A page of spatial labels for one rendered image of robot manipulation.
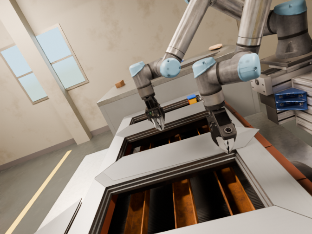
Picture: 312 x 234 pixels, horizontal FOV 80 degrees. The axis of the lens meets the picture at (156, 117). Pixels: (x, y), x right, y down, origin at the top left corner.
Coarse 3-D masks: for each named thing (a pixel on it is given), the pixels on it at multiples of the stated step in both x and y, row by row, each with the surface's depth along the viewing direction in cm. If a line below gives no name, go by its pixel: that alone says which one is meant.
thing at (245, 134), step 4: (236, 128) 84; (240, 128) 83; (244, 128) 82; (248, 128) 81; (240, 132) 80; (244, 132) 79; (248, 132) 78; (252, 132) 77; (240, 136) 77; (244, 136) 76; (248, 136) 75; (252, 136) 75; (240, 140) 75; (244, 140) 74; (248, 140) 73; (244, 144) 72
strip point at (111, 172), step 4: (120, 160) 97; (112, 164) 96; (116, 164) 94; (108, 168) 94; (112, 168) 92; (116, 168) 91; (104, 172) 92; (108, 172) 90; (112, 172) 89; (116, 172) 88; (108, 176) 87; (112, 176) 86
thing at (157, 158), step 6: (156, 150) 92; (162, 150) 90; (150, 156) 89; (156, 156) 87; (162, 156) 85; (150, 162) 85; (156, 162) 83; (162, 162) 81; (150, 168) 81; (156, 168) 79
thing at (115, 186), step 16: (208, 112) 112; (208, 160) 74; (224, 160) 73; (240, 160) 68; (96, 176) 91; (144, 176) 78; (160, 176) 77; (176, 176) 76; (112, 192) 80; (256, 192) 56; (96, 224) 65
